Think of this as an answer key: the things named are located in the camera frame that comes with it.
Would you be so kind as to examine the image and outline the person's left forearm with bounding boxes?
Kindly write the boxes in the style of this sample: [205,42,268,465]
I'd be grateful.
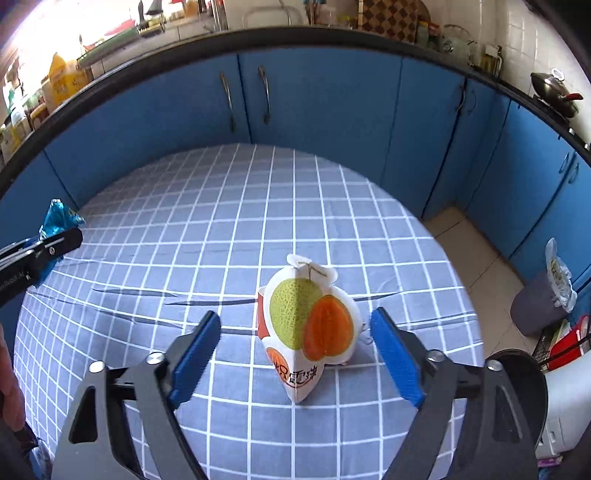
[0,323,26,432]

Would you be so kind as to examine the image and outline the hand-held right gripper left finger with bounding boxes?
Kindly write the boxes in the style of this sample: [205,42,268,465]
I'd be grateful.
[51,310,222,480]

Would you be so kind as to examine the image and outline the yellow packaged bag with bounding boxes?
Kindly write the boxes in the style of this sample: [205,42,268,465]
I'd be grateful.
[46,53,90,112]

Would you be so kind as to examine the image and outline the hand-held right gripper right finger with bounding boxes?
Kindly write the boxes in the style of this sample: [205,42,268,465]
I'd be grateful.
[369,307,541,480]

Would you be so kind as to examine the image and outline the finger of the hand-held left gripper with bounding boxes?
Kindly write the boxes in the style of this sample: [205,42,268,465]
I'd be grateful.
[0,226,85,287]

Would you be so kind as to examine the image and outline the black metal wire rack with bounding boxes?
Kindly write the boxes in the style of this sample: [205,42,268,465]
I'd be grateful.
[531,323,591,374]

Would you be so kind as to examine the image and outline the round checkered tablecloth table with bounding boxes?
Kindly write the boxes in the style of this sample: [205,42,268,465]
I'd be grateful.
[14,143,485,480]

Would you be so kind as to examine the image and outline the blue kitchen cabinets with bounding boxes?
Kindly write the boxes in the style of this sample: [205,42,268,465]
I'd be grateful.
[0,44,591,287]

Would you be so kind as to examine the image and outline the glass oil bottle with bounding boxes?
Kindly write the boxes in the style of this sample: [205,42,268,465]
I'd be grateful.
[480,44,504,75]

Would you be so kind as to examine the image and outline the green jar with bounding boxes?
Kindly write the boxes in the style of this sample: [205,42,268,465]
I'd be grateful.
[418,21,439,49]

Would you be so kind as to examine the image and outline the white plastic bin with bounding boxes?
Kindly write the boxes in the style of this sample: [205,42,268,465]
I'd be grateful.
[538,355,591,462]

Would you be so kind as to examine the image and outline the blue foil snack packet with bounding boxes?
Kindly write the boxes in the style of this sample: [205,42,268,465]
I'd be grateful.
[39,198,87,241]

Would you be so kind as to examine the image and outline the checkered wooden cutting board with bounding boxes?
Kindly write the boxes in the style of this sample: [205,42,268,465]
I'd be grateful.
[360,0,419,44]

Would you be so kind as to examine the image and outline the orange white melon-print packet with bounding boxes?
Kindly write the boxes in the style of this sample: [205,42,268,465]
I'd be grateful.
[256,253,363,404]

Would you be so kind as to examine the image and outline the grey waste can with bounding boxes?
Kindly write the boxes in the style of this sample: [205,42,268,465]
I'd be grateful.
[510,270,568,337]

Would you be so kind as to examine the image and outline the red plastic container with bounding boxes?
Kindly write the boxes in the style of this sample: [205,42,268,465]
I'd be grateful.
[551,316,591,365]

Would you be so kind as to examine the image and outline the clear plastic liner bag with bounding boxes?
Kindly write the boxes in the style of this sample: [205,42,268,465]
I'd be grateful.
[545,237,578,310]

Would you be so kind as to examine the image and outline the black wok with lid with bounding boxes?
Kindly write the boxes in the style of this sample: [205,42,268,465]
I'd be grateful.
[530,69,585,118]

